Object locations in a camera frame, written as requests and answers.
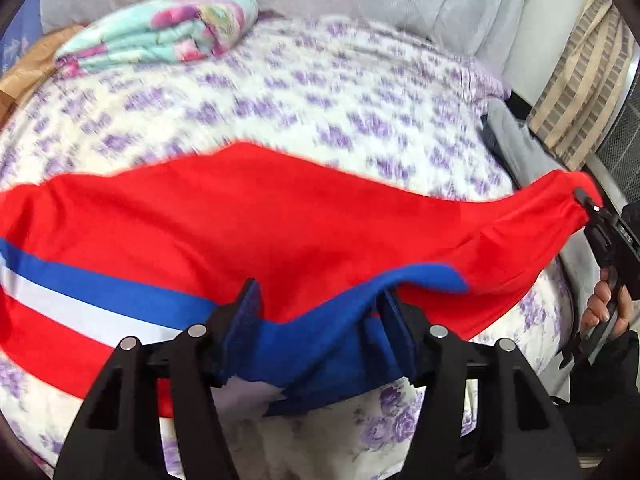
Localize red track pants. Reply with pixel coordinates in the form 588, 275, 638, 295
1, 143, 599, 414

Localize person right hand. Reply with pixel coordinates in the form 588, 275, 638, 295
579, 266, 635, 339

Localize grey garment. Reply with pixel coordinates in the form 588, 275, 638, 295
480, 99, 600, 314

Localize striped beige curtain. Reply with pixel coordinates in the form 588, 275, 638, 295
528, 0, 634, 170

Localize purple floral bedspread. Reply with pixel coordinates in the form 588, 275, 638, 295
1, 16, 573, 479

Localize brown pillow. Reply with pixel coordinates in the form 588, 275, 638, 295
1, 24, 85, 127

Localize folded floral blanket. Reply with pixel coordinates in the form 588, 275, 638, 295
54, 0, 259, 76

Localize blue printed poster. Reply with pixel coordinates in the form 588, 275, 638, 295
0, 0, 43, 75

